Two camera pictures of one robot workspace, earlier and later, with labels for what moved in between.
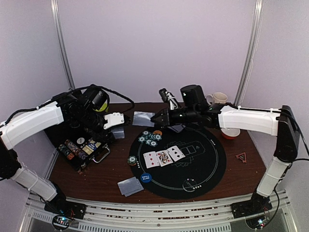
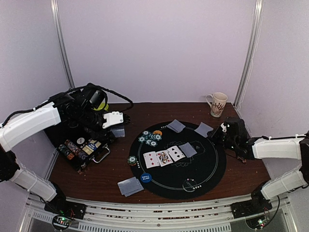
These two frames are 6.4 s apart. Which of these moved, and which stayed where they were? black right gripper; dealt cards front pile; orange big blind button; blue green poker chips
Moved: black right gripper
Stayed: blue green poker chips; dealt cards front pile; orange big blind button
